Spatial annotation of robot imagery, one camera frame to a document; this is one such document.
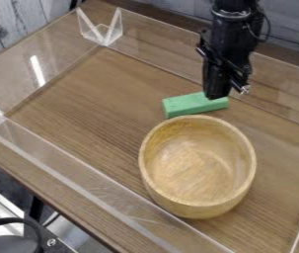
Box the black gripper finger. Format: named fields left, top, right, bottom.
left=211, top=67, right=232, bottom=99
left=203, top=61, right=218, bottom=99

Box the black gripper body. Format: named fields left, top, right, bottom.
left=196, top=8, right=262, bottom=94

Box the green rectangular block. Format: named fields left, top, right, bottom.
left=162, top=92, right=228, bottom=119

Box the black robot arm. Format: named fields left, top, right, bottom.
left=196, top=0, right=271, bottom=100

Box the brown wooden bowl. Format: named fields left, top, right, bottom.
left=139, top=115, right=256, bottom=219

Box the black table leg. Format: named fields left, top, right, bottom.
left=29, top=197, right=45, bottom=221

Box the black metal stand base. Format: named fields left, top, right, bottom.
left=0, top=230, right=80, bottom=253

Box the clear acrylic corner bracket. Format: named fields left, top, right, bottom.
left=75, top=8, right=123, bottom=46

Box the black cable lower left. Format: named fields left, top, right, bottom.
left=0, top=216, right=45, bottom=253

